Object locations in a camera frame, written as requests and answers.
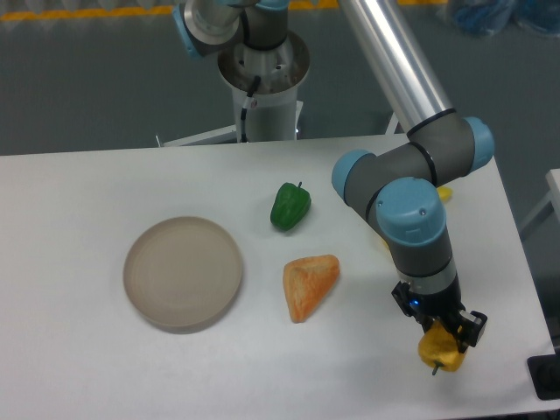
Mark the green toy pepper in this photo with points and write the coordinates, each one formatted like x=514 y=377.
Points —
x=291 y=205

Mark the beige round plate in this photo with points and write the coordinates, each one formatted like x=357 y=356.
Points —
x=183 y=274

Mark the yellow toy object behind arm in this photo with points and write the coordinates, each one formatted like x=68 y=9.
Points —
x=445 y=193

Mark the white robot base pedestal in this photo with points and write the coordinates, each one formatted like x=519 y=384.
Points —
x=264 y=88

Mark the white furniture at right edge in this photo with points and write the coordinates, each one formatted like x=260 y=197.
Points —
x=544 y=208

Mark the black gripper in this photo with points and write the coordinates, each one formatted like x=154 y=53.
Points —
x=445 y=306

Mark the black clamp at table edge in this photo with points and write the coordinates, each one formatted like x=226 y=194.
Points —
x=544 y=373

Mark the yellow toy pepper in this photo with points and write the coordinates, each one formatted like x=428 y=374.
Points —
x=438 y=350

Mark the blue plastic bags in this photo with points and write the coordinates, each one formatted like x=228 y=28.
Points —
x=487 y=18

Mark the orange triangular toy bread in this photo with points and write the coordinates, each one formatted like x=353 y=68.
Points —
x=306 y=282

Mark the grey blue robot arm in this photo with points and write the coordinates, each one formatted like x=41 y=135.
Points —
x=395 y=193

